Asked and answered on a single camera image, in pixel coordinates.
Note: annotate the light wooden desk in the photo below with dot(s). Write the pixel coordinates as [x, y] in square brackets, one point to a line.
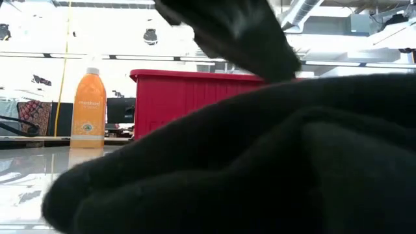
[32, 140]

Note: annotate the black cabinet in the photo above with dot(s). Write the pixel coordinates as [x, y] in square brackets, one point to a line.
[66, 120]

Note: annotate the black ceiling spotlight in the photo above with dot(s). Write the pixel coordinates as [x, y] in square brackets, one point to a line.
[4, 32]
[150, 36]

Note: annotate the grey fabric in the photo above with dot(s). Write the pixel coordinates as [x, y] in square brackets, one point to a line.
[8, 109]

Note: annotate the red plastic laundry bin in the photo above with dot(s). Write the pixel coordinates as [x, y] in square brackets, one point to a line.
[169, 104]

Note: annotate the orange spray bottle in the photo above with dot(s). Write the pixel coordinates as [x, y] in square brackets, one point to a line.
[88, 113]

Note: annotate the grey ceiling box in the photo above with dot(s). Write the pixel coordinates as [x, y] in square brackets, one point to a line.
[360, 23]

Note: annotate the red patterned cloth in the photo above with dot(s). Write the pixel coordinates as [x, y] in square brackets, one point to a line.
[34, 117]

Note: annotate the silver ventilation duct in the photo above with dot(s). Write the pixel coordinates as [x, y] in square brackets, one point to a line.
[299, 13]

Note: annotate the ceiling light strip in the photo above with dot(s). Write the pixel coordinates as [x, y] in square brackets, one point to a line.
[331, 63]
[201, 59]
[144, 58]
[390, 65]

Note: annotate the white table mat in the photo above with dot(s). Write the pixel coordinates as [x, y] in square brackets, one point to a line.
[26, 182]

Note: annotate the black monitor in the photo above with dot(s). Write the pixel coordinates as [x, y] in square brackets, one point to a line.
[120, 110]

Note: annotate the black garment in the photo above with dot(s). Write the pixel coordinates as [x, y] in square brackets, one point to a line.
[260, 162]

